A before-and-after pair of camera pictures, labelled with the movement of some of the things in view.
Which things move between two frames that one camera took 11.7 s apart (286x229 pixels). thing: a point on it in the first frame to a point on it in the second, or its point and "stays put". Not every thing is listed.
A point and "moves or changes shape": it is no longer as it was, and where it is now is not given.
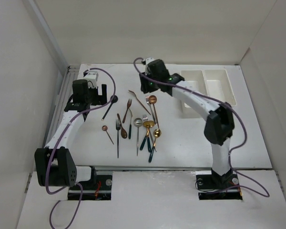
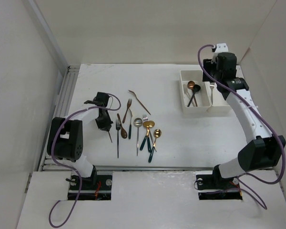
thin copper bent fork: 137,97 stays put
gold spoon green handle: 148,124 stays put
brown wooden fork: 128,105 stays put
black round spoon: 114,100 moves or changes shape
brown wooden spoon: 124,133 stays put
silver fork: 147,99 to 212,85
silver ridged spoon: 137,122 stays put
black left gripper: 95,90 to 106,126
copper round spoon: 152,99 moves or changes shape
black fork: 117,128 stays put
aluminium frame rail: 62,105 stays put
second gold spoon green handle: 157,133 stays put
